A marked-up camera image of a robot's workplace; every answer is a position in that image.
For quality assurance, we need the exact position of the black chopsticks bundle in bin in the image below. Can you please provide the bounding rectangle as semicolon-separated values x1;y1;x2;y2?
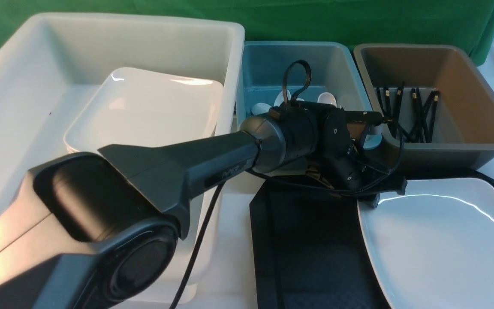
374;83;441;143

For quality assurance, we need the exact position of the black serving tray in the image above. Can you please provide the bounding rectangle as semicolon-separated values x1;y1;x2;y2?
250;170;494;309

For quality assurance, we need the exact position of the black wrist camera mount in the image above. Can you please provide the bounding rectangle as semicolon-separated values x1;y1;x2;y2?
345;111;386;142

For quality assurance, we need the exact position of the white spoon in bin leftmost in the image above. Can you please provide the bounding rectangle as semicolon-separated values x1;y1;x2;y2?
250;103;272;115

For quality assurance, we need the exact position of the green backdrop cloth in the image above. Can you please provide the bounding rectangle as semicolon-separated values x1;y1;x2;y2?
0;0;494;65

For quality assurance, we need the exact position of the large white plastic bin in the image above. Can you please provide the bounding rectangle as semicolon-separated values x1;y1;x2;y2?
0;12;245;305

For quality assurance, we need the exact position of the top stacked white square plate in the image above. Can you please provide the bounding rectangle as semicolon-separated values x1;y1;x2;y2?
63;68;224;153

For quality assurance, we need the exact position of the teal plastic bin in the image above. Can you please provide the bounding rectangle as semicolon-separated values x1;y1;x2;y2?
236;41;372;126

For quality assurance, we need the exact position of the large white square plate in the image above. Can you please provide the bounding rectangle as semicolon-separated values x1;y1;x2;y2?
358;177;494;309

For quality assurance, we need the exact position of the black cable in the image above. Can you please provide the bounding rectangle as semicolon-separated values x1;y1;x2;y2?
168;60;404;309

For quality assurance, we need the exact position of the brown plastic bin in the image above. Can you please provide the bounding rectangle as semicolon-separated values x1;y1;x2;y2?
353;44;494;171

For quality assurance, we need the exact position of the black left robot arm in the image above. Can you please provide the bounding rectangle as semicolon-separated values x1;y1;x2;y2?
0;102;407;309

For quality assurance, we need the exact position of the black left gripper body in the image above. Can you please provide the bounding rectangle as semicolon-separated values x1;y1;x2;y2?
316;142;407;209

